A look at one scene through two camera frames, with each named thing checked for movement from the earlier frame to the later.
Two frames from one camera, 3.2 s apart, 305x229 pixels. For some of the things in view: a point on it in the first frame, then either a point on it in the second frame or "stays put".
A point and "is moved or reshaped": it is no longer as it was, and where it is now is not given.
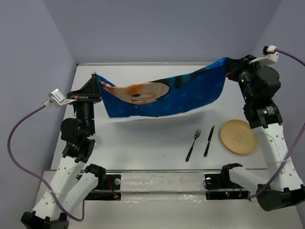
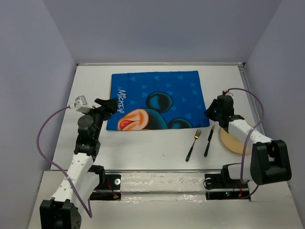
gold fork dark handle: (196, 137) stays put
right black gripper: (234, 66) → (208, 112)
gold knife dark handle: (207, 148) stays put
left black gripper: (90, 92) → (110, 105)
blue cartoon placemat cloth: (200, 89) is moved or reshaped
